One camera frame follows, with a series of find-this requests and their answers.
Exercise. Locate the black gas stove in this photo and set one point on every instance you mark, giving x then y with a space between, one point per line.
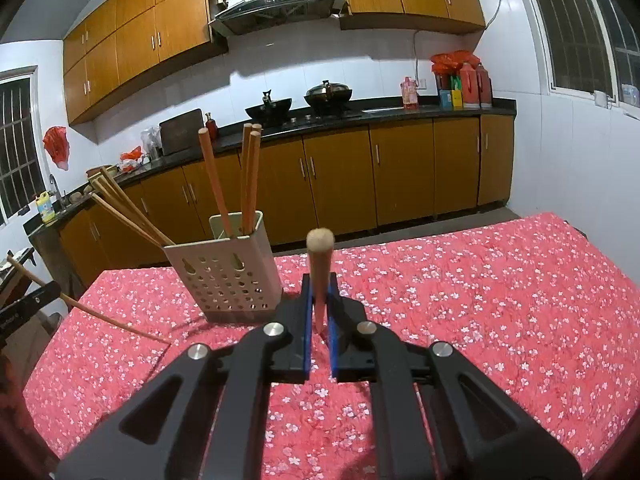
320 116

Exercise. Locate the brown lower kitchen cabinets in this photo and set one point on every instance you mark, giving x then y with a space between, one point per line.
400 170

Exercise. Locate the pink bottle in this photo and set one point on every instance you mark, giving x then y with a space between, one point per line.
409 94

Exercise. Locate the clear plastic bag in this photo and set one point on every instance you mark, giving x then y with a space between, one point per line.
151 142

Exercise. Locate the white wall socket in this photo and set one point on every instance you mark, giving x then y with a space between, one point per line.
421 83

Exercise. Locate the red floral tablecloth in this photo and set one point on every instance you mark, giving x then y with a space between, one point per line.
500 310

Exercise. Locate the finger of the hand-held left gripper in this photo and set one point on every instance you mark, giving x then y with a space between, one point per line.
25 307

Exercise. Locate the dark cutting board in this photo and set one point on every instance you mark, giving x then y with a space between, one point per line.
181 132

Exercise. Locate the yellow detergent bottle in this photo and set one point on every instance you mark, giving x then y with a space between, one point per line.
46 209

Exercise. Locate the red soap bottle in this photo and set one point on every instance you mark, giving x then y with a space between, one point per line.
211 127

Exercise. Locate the perforated metal utensil holder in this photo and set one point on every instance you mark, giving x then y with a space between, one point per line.
225 280

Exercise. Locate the red bag over thermoses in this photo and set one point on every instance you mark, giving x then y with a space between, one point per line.
452 62

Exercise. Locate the red plastic bag on wall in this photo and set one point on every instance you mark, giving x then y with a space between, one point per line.
56 147

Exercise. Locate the wooden chopstick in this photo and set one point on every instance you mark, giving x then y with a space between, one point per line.
120 220
320 260
214 180
245 180
130 200
100 317
120 207
253 185
258 129

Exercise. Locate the red plastic bag on counter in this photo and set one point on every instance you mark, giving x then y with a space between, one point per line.
131 157

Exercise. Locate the black open wok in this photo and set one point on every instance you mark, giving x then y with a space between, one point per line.
270 107

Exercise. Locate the metal faucet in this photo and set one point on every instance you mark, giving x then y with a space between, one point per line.
56 187

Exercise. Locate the green and yellow boxes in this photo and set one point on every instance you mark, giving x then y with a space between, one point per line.
451 92

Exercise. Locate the brown upper cabinets long row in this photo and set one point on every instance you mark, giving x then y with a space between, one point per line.
135 45

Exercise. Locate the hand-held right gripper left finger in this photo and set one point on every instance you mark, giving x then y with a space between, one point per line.
307 330

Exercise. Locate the black wok with lid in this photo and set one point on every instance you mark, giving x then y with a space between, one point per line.
327 94

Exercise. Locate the small barred window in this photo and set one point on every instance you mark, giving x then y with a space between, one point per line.
17 145

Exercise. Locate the large barred window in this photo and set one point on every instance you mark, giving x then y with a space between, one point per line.
575 25

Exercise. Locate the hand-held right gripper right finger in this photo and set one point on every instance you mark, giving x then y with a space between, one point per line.
334 340

